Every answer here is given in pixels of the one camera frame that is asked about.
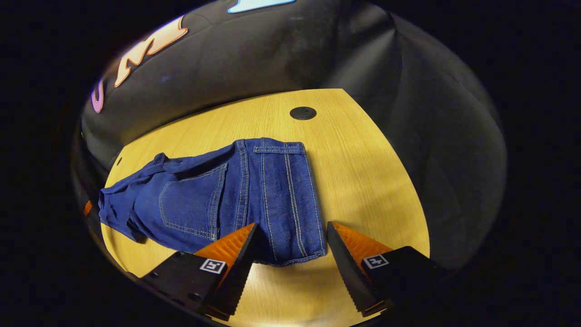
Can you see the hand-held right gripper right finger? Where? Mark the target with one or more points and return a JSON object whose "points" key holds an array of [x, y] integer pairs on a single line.
{"points": [[347, 272]]}

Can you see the blue denim jeans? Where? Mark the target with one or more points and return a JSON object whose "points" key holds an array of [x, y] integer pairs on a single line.
{"points": [[254, 195]]}

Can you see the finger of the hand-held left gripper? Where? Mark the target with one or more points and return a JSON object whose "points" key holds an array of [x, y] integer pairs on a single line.
{"points": [[87, 208]]}

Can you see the black backdrop cloth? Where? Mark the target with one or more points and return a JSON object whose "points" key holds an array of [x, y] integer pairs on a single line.
{"points": [[272, 59]]}

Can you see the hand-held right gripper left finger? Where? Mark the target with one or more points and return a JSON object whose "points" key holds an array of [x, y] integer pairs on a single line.
{"points": [[236, 281]]}

